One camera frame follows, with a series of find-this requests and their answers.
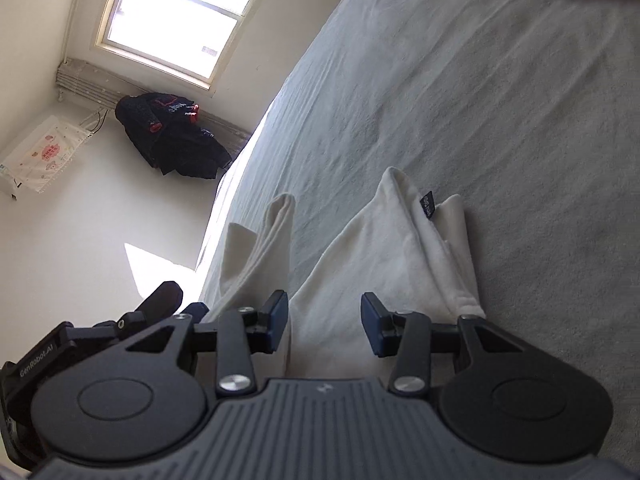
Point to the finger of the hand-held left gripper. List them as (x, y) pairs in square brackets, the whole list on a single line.
[(197, 311), (162, 300)]

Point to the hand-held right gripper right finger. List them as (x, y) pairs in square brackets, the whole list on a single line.
[(372, 325)]

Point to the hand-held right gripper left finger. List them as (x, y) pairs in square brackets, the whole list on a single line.
[(277, 320)]

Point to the white t-shirt orange print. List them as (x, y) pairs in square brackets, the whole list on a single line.
[(360, 240)]

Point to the dark hanging jacket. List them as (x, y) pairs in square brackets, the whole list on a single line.
[(175, 145)]

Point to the white plastic bag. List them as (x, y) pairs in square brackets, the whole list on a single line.
[(45, 155)]

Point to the grey curtain behind jacket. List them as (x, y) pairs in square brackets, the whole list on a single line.
[(80, 77)]

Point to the bed with grey sheet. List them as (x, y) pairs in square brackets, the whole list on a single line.
[(475, 110)]

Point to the window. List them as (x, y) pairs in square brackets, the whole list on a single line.
[(175, 10)]

